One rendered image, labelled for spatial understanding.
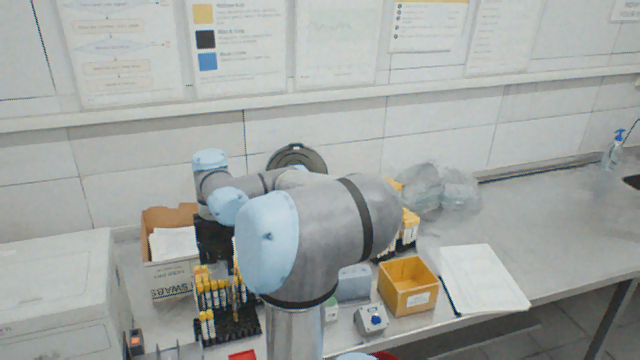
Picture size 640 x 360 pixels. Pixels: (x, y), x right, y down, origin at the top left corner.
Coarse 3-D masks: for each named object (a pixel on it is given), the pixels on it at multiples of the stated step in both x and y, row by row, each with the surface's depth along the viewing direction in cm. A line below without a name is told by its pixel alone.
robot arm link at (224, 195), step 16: (208, 176) 95; (224, 176) 94; (240, 176) 95; (256, 176) 94; (208, 192) 92; (224, 192) 89; (240, 192) 90; (256, 192) 93; (208, 208) 91; (224, 208) 88; (240, 208) 90; (224, 224) 90
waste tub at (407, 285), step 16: (416, 256) 139; (384, 272) 133; (400, 272) 141; (416, 272) 142; (432, 272) 133; (384, 288) 135; (400, 288) 140; (416, 288) 127; (432, 288) 129; (400, 304) 128; (416, 304) 130; (432, 304) 133
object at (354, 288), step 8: (344, 272) 132; (352, 272) 132; (360, 272) 132; (368, 272) 132; (344, 280) 130; (352, 280) 131; (360, 280) 132; (368, 280) 133; (344, 288) 132; (352, 288) 133; (360, 288) 133; (368, 288) 134; (336, 296) 134; (344, 296) 133; (352, 296) 134; (360, 296) 135; (368, 296) 136; (344, 304) 133; (352, 304) 134
